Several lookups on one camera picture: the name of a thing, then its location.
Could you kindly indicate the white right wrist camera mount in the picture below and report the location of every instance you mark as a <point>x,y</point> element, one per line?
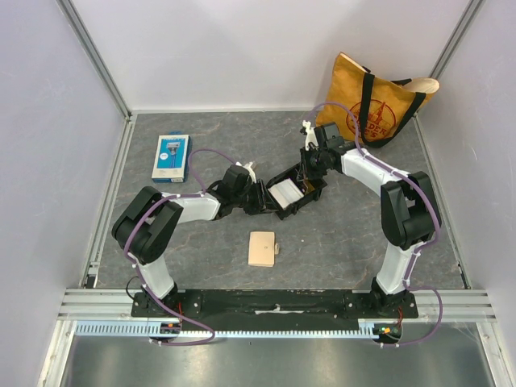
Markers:
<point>311,141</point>

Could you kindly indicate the black plastic card box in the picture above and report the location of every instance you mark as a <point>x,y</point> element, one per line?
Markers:
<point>319,185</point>

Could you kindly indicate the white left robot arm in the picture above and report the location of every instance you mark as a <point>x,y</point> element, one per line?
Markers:
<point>145,228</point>

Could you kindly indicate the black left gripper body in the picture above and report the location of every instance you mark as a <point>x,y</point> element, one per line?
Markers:
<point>251,201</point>

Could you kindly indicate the beige leather card holder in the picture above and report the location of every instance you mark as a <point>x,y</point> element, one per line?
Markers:
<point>263,249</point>

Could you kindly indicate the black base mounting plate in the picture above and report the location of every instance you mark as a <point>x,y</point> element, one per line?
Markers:
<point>271,309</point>

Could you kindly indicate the stack of white cards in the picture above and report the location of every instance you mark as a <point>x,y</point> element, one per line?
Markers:
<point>286,193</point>

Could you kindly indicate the aluminium corner post right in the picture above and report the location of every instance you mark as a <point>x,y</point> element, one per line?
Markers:
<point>459,32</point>

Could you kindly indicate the yellow Trader Joe's tote bag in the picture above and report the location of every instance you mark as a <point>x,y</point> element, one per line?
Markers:
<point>370,108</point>

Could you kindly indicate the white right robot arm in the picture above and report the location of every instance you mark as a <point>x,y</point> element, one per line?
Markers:
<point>409,217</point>

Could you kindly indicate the blue razor package box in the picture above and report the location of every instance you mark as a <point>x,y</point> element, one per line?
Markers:
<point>171,158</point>

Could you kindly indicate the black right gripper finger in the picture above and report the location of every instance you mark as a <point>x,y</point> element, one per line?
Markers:
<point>307,186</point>
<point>299,176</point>

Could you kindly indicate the aluminium corner post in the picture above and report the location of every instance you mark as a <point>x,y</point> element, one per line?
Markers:
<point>459,32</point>
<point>85,39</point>

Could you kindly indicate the aluminium corner post left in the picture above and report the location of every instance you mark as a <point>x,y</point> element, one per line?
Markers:
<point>85,39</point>

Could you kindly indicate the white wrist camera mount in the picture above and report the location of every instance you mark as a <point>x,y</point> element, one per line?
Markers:
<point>250,167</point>
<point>311,141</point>

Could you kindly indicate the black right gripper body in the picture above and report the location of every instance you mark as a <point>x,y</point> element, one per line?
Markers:
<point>305,162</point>

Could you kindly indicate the grey slotted cable duct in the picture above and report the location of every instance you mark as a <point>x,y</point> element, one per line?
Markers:
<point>159,329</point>

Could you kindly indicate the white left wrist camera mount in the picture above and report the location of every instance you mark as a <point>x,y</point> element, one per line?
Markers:
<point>250,167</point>

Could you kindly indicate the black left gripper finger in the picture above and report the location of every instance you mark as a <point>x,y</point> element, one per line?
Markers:
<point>270,204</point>
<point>263,191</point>

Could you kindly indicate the gold VIP card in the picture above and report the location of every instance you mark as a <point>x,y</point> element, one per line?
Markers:
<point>302,189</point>

